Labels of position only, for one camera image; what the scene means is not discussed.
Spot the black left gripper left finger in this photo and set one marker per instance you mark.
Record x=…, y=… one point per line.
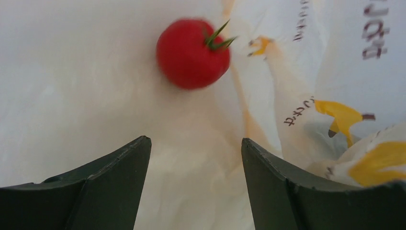
x=101, y=195

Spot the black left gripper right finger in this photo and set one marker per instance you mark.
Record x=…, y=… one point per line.
x=285, y=197

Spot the orange plastic bag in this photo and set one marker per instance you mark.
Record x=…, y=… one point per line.
x=320, y=84

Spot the red fake tomato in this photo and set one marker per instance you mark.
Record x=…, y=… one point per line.
x=191, y=54

